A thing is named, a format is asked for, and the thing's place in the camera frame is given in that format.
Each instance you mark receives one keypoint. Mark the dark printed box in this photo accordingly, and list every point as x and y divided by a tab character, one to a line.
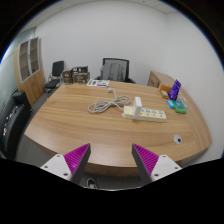
80	75

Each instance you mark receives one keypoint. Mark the brown cardboard box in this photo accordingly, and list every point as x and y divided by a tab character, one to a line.
67	76

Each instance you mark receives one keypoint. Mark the small blue box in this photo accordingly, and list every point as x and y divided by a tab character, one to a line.
170	104

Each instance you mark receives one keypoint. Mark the orange box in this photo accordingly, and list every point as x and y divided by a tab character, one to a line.
164	88

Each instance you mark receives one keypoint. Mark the grey backpack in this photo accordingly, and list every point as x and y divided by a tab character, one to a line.
112	72

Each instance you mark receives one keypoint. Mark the purple standing card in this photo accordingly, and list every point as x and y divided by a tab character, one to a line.
174	89

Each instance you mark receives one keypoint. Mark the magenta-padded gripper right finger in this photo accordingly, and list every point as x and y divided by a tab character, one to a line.
146	159

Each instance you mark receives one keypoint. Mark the cream power strip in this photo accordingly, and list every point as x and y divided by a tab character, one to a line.
151	115

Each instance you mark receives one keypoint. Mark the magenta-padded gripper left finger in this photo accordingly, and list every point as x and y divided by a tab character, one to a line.
76	158

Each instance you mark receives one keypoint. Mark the wooden glass-door cabinet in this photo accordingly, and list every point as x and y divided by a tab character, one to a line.
35	85

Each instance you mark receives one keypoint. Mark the white charger block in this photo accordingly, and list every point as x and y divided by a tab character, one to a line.
137	105

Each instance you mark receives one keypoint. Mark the clear plastic bag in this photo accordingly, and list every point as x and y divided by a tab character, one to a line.
185	101

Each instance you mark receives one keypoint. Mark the green and purple leaflet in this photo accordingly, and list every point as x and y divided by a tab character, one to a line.
98	83

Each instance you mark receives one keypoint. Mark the black mesh office chair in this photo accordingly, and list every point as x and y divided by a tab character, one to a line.
115	61

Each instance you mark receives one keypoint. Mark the small beige box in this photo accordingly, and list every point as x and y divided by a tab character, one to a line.
165	94

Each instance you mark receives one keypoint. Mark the black leather armchair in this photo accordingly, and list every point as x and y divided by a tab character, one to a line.
13	123

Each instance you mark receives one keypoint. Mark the black visitor chair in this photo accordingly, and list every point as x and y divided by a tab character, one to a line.
57	68

